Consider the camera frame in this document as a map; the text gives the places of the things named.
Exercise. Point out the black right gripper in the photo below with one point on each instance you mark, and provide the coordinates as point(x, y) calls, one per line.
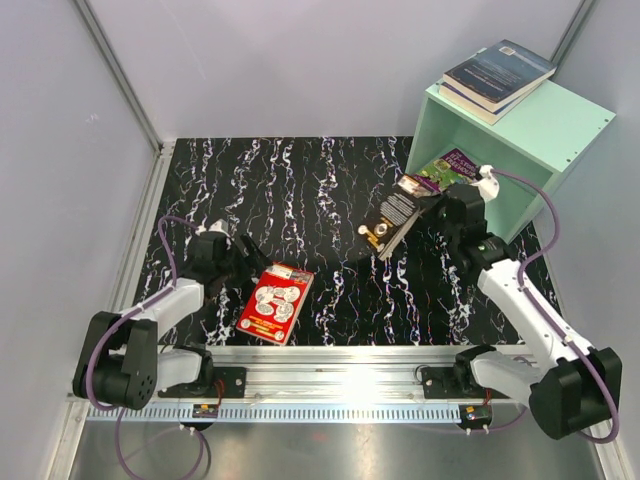
point(430, 209)

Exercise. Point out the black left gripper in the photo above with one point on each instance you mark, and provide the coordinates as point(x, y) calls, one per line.
point(255, 259)

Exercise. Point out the purple Treehouse book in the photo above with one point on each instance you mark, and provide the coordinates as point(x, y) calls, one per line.
point(452, 167)

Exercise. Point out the red book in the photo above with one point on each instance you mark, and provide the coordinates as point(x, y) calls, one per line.
point(273, 308)

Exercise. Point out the black paperback book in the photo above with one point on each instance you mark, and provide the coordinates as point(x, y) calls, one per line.
point(387, 224)

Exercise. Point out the blue orange paperback book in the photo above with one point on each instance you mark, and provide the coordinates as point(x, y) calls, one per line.
point(474, 108)

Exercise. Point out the dark blue hardcover book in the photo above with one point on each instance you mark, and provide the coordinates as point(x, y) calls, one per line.
point(499, 74)

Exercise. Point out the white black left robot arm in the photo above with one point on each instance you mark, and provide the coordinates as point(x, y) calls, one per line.
point(120, 364)

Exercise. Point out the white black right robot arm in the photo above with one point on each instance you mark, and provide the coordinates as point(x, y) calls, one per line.
point(573, 385)

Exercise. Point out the mint green open cabinet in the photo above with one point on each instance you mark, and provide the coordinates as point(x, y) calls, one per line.
point(540, 139)

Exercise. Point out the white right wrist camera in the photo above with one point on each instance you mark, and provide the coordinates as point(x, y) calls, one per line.
point(487, 183)

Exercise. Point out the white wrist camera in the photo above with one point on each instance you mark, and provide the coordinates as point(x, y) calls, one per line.
point(219, 227)
point(487, 183)

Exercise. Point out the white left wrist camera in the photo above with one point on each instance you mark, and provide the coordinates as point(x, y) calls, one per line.
point(219, 227)

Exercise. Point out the aluminium rail frame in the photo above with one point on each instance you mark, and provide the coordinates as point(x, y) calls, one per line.
point(332, 374)

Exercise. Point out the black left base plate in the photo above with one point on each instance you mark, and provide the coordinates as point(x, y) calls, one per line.
point(228, 381)

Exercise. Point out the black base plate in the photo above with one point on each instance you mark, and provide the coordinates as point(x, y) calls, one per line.
point(444, 382)
point(228, 381)

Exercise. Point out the slotted cable duct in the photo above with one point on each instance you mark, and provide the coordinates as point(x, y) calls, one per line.
point(233, 412)

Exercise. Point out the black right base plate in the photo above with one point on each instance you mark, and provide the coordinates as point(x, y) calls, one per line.
point(444, 382)

